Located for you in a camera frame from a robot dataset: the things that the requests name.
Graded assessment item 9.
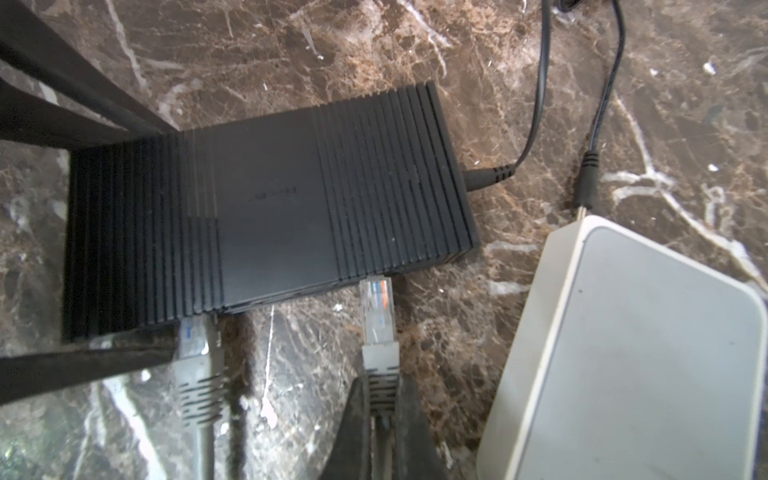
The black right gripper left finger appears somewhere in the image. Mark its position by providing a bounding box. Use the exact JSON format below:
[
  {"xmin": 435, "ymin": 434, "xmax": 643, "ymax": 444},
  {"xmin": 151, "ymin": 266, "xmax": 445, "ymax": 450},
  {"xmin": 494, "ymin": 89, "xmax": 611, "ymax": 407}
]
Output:
[{"xmin": 320, "ymin": 375, "xmax": 371, "ymax": 480}]

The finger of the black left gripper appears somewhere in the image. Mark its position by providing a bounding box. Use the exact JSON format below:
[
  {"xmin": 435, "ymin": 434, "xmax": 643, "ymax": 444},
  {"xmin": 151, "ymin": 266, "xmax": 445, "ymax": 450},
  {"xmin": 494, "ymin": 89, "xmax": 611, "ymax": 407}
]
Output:
[
  {"xmin": 1, "ymin": 1, "xmax": 175, "ymax": 149},
  {"xmin": 1, "ymin": 326, "xmax": 178, "ymax": 405}
]

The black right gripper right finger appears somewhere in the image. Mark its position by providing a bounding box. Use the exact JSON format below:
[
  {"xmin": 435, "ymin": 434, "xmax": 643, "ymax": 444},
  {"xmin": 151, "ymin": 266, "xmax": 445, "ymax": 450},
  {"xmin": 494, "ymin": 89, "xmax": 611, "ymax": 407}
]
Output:
[{"xmin": 393, "ymin": 374, "xmax": 447, "ymax": 480}]

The grey ethernet cable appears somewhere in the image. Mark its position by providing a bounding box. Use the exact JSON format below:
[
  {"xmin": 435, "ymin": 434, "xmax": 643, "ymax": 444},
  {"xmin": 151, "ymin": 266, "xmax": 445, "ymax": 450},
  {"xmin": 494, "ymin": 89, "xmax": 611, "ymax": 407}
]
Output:
[
  {"xmin": 358, "ymin": 275, "xmax": 402, "ymax": 480},
  {"xmin": 172, "ymin": 311, "xmax": 228, "ymax": 480}
]

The black network switch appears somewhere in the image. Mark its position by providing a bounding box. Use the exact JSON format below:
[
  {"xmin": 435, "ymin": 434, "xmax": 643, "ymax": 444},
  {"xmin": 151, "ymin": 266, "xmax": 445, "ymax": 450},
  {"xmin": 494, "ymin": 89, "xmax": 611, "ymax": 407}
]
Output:
[{"xmin": 62, "ymin": 82, "xmax": 479, "ymax": 342}]

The black adapter cable with plug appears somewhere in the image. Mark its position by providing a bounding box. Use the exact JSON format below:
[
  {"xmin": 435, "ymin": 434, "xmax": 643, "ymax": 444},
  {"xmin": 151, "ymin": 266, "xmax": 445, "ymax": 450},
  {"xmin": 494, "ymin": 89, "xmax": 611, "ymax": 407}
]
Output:
[{"xmin": 461, "ymin": 0, "xmax": 554, "ymax": 193}]

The white rectangular box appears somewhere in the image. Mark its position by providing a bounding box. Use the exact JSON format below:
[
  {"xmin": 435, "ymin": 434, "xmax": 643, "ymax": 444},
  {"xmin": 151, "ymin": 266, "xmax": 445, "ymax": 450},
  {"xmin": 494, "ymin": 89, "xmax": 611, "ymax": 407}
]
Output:
[{"xmin": 476, "ymin": 216, "xmax": 767, "ymax": 479}]

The far adapter black cable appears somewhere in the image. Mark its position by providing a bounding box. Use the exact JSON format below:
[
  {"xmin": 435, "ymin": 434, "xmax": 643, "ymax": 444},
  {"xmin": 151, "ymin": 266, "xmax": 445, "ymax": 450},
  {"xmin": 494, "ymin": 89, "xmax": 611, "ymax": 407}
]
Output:
[{"xmin": 554, "ymin": 0, "xmax": 627, "ymax": 220}]

